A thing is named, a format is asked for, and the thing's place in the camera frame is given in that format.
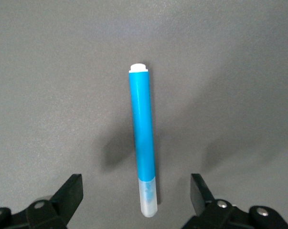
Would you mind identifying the blue marker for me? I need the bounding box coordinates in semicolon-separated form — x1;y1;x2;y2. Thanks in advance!
128;62;158;219

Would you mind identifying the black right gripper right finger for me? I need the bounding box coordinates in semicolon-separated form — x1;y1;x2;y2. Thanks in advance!
181;173;288;229

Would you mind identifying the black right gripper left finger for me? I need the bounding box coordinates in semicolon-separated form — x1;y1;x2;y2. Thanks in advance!
0;173;84;229

